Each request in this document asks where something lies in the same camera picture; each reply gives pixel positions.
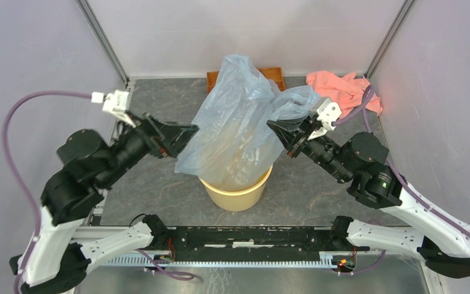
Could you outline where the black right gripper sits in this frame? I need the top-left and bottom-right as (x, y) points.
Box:
(267, 112), (354, 183)

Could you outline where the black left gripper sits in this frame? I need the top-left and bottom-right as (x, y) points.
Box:
(102, 109), (203, 186)

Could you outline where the translucent blue trash bag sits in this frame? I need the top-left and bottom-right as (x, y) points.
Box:
(174, 55), (320, 191)

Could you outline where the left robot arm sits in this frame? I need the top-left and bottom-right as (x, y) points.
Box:
(10, 114), (198, 293)

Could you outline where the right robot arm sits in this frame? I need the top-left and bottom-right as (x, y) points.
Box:
(267, 116), (470, 279)

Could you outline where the yellow plastic trash bin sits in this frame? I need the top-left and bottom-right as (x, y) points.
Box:
(200, 165), (273, 212)

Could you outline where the wooden compartment tray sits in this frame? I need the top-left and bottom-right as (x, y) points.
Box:
(206, 67), (286, 94)

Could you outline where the pink cloth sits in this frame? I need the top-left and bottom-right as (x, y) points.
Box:
(305, 70), (370, 118)

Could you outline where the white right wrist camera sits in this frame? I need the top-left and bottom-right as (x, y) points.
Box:
(307, 97), (341, 140)

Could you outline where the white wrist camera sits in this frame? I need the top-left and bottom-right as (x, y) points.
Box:
(307, 97), (341, 140)
(91, 90), (136, 127)

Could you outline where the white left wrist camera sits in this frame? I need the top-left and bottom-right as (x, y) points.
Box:
(91, 90), (136, 127)

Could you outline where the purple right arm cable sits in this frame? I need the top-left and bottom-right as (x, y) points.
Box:
(331, 83), (470, 269)

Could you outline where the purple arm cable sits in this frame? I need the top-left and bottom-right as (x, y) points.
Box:
(1, 91), (94, 294)
(331, 83), (470, 269)

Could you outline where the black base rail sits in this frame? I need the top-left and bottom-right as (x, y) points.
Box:
(72, 225), (386, 269)

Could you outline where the left corner aluminium post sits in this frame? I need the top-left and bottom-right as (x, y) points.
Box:
(76, 0), (130, 86)

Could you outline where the corner aluminium post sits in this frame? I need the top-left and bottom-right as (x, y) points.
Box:
(364, 0), (417, 79)
(76, 0), (130, 86)

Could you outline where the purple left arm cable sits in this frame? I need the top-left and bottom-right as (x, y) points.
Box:
(1, 91), (94, 294)

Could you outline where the right corner aluminium post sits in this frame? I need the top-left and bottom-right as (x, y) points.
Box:
(364, 0), (417, 79)

